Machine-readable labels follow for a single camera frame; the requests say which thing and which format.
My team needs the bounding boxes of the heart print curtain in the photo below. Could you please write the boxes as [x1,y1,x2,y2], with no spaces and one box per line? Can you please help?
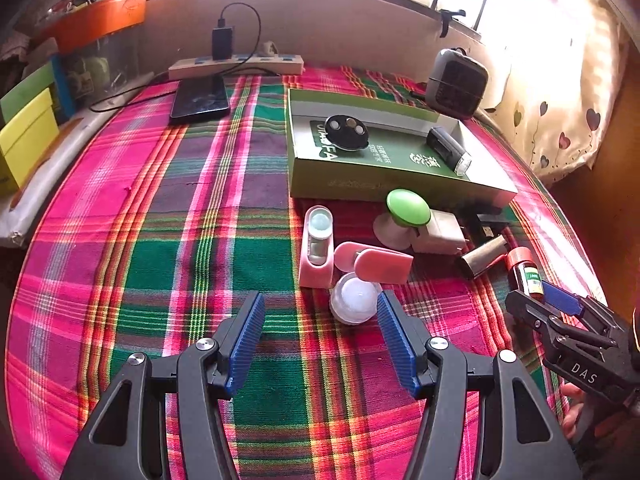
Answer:
[480,0,623,186]

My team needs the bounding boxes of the person's right hand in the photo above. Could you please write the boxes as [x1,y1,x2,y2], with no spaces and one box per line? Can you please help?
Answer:
[561,382,598,443]

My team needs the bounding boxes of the black wall hook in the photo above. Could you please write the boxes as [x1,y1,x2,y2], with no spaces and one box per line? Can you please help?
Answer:
[439,10,467,39]

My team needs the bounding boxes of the silver metal lighter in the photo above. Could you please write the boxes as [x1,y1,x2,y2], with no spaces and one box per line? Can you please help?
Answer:
[460,234,510,281]

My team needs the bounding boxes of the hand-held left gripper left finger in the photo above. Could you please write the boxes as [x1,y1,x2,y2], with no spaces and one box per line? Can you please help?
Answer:
[60,291,267,480]

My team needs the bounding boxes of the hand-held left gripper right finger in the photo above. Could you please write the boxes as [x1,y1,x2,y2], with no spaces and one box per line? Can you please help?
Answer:
[376,290,583,480]

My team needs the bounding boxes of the grey desktop fan heater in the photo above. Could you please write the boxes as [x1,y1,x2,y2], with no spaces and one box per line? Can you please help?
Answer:
[425,48,489,121]

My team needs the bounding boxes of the blue translucent usb stick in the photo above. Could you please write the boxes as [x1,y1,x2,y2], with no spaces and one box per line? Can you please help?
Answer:
[467,210,503,238]

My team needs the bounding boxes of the green cardboard box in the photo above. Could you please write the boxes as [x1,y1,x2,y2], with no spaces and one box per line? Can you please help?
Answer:
[286,87,519,209]

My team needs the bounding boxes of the pink holder with lens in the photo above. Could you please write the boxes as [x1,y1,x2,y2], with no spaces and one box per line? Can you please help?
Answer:
[298,205,335,289]

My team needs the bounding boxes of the black round disc device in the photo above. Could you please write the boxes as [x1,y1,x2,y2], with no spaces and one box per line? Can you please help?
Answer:
[324,115,370,151]

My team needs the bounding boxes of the black smartphone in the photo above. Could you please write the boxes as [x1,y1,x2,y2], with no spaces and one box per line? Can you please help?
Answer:
[169,79,232,123]

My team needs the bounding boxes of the plaid tablecloth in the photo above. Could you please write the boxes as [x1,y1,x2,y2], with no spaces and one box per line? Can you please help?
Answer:
[5,62,608,480]

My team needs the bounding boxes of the green topped white knob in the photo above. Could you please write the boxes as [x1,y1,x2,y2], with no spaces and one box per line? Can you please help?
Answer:
[374,188,432,249]

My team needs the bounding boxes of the blue box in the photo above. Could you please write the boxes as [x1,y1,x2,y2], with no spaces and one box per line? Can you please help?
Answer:
[50,55,78,116]

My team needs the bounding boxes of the orange plastic basket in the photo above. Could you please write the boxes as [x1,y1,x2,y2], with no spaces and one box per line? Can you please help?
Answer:
[47,0,147,53]

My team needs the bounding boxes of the clear plastic tank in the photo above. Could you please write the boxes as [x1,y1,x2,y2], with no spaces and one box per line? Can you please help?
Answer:
[60,35,143,106]

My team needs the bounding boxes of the black charger cable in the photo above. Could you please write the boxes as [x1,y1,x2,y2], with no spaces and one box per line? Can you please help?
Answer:
[90,2,263,113]

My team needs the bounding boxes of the yellow cardboard box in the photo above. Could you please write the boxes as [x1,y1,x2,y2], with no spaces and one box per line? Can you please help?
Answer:
[0,89,61,193]

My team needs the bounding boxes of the pink folding clip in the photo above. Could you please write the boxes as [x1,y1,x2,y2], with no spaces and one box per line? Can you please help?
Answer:
[334,241,414,286]

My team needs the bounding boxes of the black plug-in charger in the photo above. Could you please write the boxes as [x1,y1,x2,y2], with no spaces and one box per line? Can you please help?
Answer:
[211,26,234,61]

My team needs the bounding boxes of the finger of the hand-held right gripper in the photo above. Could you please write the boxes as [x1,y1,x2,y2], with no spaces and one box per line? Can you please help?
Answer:
[505,289,622,357]
[541,280,629,341]

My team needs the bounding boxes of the white charger adapter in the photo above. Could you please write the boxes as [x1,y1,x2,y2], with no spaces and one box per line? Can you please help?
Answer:
[412,210,471,256]

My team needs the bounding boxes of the red capped brown bottle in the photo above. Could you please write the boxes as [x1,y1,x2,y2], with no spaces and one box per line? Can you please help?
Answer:
[506,247,545,303]

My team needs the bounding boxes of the white power strip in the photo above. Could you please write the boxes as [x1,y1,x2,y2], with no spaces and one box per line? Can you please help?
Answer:
[168,55,305,80]

